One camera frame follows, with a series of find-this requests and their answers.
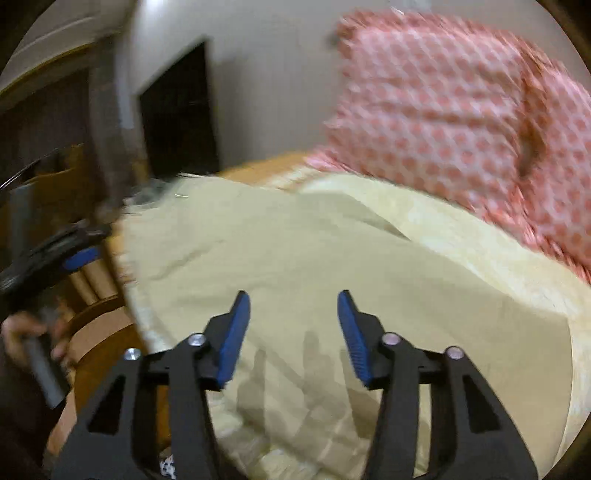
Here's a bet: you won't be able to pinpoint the yellow patterned bed sheet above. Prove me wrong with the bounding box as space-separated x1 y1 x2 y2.
221 151 591 476

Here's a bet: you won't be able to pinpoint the pink polka dot pillow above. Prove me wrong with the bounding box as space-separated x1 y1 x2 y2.
308 10 538 216
520 49 590 282

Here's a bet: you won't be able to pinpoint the black wall television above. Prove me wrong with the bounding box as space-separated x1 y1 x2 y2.
139 40 221 179

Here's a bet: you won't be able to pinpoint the person's left hand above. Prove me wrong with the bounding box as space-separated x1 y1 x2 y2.
1 311 74 370

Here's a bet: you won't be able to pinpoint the pink polka dot pillow left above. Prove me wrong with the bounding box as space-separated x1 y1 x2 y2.
308 10 538 216

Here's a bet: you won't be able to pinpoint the pink polka dot pillow right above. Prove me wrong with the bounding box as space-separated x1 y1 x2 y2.
520 49 590 282

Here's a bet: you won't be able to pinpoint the wooden chair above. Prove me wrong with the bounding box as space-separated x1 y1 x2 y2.
47 246 147 455

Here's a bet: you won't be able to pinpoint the beige khaki pants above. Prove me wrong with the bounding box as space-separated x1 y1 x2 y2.
120 177 572 479

